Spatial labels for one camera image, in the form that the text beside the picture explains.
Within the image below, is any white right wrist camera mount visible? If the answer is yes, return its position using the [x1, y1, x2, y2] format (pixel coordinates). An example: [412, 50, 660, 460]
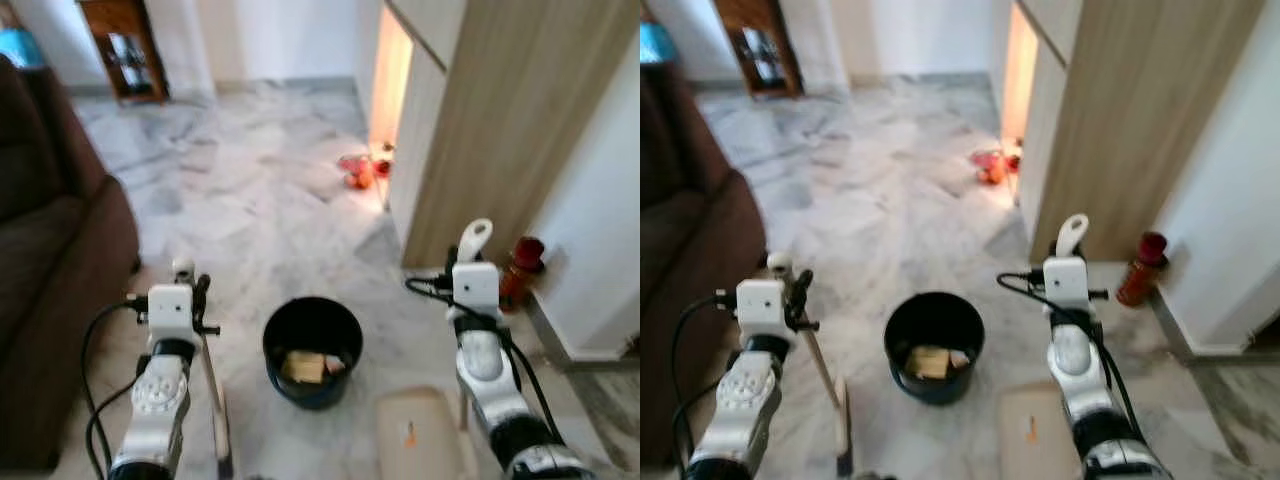
[451, 261, 502, 322]
[1042, 255, 1092, 317]

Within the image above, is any brown sofa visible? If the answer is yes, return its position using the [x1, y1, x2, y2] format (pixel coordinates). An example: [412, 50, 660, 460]
[640, 58, 768, 468]
[0, 54, 142, 472]

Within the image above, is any black round waste bin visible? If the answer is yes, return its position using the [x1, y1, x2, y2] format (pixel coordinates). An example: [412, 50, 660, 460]
[262, 296, 365, 410]
[883, 291, 987, 406]

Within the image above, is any cyan cushion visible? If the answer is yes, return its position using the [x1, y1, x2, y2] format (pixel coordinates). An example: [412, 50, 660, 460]
[0, 27, 47, 70]
[640, 21, 680, 67]

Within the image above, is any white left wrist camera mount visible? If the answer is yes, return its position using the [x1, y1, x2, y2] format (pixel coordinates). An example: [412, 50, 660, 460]
[146, 284, 197, 347]
[736, 278, 789, 342]

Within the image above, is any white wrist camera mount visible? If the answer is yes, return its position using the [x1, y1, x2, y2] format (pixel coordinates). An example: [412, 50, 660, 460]
[451, 261, 502, 322]
[1042, 255, 1092, 317]
[146, 284, 197, 347]
[736, 278, 789, 342]

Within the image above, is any tall light wood cabinet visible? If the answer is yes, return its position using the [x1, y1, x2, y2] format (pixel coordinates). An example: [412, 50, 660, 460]
[367, 0, 641, 270]
[1000, 0, 1267, 264]

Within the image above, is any small wooden side table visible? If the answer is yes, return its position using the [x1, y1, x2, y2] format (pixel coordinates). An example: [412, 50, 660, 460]
[714, 0, 805, 100]
[77, 0, 170, 105]

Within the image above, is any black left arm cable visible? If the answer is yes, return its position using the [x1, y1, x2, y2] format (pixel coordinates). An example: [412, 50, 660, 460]
[80, 298, 151, 475]
[671, 292, 741, 473]

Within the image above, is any wooden handled broom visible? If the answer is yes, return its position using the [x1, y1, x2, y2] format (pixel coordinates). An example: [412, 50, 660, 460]
[765, 251, 857, 480]
[171, 256, 238, 480]

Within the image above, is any red brown bottle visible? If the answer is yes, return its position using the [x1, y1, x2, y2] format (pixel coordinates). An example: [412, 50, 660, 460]
[1116, 231, 1170, 308]
[499, 236, 547, 312]

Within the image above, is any yellow paper rubbish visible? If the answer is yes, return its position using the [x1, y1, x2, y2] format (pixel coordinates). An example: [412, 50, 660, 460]
[279, 349, 347, 387]
[905, 344, 971, 382]

